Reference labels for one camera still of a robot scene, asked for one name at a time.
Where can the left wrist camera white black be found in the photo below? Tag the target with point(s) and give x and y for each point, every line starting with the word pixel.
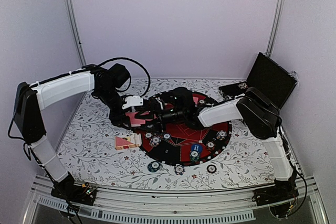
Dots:
pixel 131 101

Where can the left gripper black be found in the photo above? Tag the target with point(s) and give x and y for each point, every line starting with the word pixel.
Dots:
pixel 118 118

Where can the right aluminium frame post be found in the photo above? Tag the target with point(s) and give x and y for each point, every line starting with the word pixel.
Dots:
pixel 274 28

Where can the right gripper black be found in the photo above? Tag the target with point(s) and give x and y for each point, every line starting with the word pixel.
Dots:
pixel 157 124

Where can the aluminium frame post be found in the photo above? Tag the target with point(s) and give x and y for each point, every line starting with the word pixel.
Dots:
pixel 75 32
pixel 274 28

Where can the green chips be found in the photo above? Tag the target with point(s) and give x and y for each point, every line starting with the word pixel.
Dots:
pixel 195 156

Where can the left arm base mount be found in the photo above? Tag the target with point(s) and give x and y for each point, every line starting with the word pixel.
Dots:
pixel 83 194

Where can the front aluminium rail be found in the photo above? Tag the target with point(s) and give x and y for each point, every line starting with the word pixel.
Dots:
pixel 122 205

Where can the blue beige poker chip stack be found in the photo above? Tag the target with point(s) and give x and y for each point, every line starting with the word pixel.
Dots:
pixel 179 170

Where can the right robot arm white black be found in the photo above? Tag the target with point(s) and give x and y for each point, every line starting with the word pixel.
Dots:
pixel 262 119

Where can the red playing card deck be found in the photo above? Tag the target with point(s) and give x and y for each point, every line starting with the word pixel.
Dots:
pixel 127 141

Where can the blue small blind button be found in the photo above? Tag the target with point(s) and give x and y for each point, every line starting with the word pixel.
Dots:
pixel 197 147

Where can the poker chips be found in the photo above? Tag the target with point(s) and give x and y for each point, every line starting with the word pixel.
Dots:
pixel 221 135
pixel 155 141

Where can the red brown poker chip stack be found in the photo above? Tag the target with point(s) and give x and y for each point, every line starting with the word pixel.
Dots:
pixel 211 169

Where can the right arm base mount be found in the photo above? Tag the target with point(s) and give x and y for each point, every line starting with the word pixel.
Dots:
pixel 283 199

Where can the black poker set case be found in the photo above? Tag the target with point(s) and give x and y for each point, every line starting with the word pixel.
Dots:
pixel 268 77

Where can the left aluminium frame post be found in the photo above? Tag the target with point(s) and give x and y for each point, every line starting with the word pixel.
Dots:
pixel 75 32

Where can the round red black poker mat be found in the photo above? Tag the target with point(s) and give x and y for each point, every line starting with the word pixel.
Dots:
pixel 176 151

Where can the green poker chip stack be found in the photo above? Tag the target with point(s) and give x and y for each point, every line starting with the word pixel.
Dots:
pixel 153 166

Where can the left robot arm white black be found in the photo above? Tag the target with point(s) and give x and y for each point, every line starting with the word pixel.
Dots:
pixel 33 101

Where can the red card bundle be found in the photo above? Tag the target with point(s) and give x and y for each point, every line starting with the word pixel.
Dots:
pixel 132 121

